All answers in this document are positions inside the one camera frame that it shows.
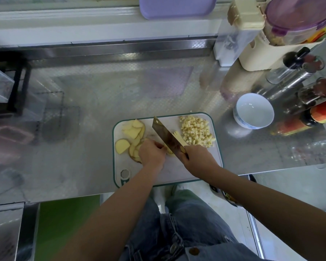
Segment person's right hand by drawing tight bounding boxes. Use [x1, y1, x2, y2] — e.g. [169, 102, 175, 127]
[179, 144, 221, 182]

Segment purple lid food container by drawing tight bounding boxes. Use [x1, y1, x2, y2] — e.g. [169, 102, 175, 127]
[263, 0, 326, 47]

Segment pile of diced potato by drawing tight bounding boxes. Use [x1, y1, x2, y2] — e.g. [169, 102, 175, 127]
[179, 115, 216, 148]

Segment clear plastic bottle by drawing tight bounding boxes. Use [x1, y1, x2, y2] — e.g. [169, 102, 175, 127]
[291, 137, 326, 163]

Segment black metal rack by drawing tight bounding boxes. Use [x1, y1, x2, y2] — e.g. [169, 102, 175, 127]
[0, 51, 30, 117]

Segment white cutting board green rim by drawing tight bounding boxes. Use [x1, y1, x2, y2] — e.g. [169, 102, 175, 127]
[112, 112, 224, 189]

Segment clear container cream lid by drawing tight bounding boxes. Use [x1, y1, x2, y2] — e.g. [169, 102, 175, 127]
[213, 0, 266, 67]

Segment white bowl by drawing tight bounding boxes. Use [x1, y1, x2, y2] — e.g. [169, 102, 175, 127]
[233, 93, 275, 130]

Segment cream plastic canister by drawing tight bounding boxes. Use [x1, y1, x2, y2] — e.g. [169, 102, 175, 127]
[238, 32, 324, 72]

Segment pile of yellow potato slices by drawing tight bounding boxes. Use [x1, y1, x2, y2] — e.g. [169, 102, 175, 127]
[115, 119, 146, 163]

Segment person's right forearm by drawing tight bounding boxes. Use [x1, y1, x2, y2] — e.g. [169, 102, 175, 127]
[209, 168, 326, 261]

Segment glass jar red lid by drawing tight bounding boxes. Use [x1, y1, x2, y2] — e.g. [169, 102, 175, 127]
[298, 78, 326, 107]

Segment steel bin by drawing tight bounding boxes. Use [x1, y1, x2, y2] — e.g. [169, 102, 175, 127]
[0, 202, 25, 261]

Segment person's blue jeans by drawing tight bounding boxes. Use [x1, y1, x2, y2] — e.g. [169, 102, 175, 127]
[120, 188, 267, 261]

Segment green mat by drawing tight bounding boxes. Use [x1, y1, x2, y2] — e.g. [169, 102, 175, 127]
[37, 194, 103, 261]

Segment metal bowl with scraps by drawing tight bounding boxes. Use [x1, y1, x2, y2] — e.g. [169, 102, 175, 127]
[209, 174, 257, 207]

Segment purple plastic cutting board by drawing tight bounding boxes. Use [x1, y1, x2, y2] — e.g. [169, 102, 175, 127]
[138, 0, 218, 20]

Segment person's left hand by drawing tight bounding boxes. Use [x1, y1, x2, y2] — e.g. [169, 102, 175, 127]
[138, 138, 168, 173]

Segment person's left forearm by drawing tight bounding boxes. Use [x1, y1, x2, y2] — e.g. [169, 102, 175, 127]
[54, 167, 161, 261]

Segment glass bottle black cap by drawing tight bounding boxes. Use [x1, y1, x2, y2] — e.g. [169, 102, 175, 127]
[266, 46, 311, 85]

